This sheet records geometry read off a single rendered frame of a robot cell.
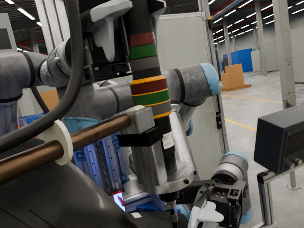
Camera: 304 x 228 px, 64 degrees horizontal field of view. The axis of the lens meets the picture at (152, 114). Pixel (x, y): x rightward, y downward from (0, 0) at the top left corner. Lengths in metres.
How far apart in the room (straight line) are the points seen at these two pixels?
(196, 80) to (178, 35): 1.67
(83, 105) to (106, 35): 0.25
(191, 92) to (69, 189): 0.56
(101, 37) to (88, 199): 0.19
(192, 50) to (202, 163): 1.15
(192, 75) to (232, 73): 11.99
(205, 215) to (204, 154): 2.12
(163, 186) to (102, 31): 0.19
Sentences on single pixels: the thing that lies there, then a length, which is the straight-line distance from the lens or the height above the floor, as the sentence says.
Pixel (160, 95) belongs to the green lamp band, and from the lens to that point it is 0.27.
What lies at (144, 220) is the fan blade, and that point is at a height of 1.18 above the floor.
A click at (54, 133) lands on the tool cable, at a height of 1.45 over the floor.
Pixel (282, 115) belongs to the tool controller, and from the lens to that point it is 1.01.
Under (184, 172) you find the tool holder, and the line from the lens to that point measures 0.29.
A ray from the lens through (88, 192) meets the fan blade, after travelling 0.31.
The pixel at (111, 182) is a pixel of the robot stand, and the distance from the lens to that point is 1.26.
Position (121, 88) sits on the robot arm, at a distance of 0.58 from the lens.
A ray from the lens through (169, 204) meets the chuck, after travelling 0.32.
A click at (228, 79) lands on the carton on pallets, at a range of 12.70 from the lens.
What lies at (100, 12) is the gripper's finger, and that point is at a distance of 0.28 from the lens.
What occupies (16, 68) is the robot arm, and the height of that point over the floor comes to 1.57.
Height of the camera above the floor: 1.48
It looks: 9 degrees down
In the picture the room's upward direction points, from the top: 11 degrees counter-clockwise
